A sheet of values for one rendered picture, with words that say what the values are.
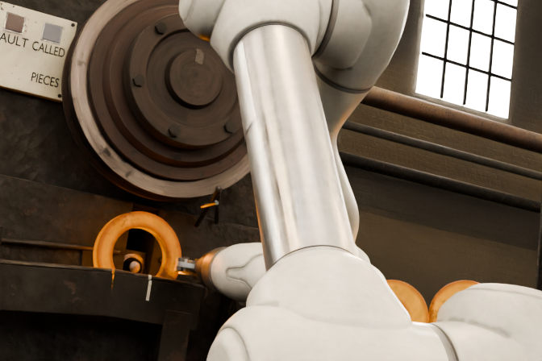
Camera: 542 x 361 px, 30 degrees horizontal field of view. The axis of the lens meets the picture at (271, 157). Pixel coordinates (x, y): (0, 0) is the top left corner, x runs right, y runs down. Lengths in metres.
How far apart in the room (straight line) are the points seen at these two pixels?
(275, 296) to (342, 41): 0.52
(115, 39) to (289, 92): 0.93
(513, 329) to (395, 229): 8.63
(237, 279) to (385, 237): 7.85
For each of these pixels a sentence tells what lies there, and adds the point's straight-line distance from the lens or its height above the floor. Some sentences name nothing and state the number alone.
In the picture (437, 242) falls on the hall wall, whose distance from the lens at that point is 9.90.
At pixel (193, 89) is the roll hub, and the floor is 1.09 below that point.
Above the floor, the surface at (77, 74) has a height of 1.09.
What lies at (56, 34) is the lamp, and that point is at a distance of 2.23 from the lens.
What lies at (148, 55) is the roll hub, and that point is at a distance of 2.05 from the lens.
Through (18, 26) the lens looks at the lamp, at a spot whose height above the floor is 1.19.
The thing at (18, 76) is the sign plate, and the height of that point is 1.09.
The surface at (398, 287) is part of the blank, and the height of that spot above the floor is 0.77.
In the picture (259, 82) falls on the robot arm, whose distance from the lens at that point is 1.23.
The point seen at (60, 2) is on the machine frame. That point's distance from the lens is 2.28.
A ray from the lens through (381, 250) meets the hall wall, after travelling 9.55.
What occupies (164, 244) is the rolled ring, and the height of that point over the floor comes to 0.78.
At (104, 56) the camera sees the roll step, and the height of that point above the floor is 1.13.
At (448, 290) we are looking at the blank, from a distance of 2.16.
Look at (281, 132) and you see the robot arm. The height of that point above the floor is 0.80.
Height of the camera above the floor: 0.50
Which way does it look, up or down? 13 degrees up
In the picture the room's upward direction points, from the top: 8 degrees clockwise
